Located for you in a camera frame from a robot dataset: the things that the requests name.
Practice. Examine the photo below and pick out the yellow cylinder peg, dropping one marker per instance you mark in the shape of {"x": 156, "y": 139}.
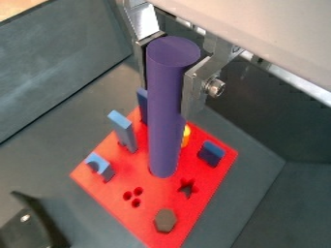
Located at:
{"x": 185, "y": 136}

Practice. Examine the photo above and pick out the short dark blue block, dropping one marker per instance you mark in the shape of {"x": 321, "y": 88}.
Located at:
{"x": 211, "y": 153}

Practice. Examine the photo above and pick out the red shape-sorter base block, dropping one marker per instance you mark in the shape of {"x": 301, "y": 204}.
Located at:
{"x": 157, "y": 208}

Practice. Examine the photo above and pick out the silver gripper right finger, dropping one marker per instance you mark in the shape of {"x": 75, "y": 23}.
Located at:
{"x": 201, "y": 82}

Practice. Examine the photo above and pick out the light blue arch block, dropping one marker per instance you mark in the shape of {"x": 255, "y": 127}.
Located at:
{"x": 100, "y": 166}

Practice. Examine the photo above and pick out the tall light blue block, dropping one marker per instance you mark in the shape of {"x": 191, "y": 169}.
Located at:
{"x": 123, "y": 128}

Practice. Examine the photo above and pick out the black curved cradle stand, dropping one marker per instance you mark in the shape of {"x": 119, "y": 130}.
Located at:
{"x": 30, "y": 229}

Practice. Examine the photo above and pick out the tall dark blue block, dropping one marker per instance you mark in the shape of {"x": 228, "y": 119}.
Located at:
{"x": 141, "y": 99}

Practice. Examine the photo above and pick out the purple cylinder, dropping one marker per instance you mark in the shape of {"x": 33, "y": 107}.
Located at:
{"x": 168, "y": 56}

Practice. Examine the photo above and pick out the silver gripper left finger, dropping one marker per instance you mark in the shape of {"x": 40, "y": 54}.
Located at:
{"x": 139, "y": 16}

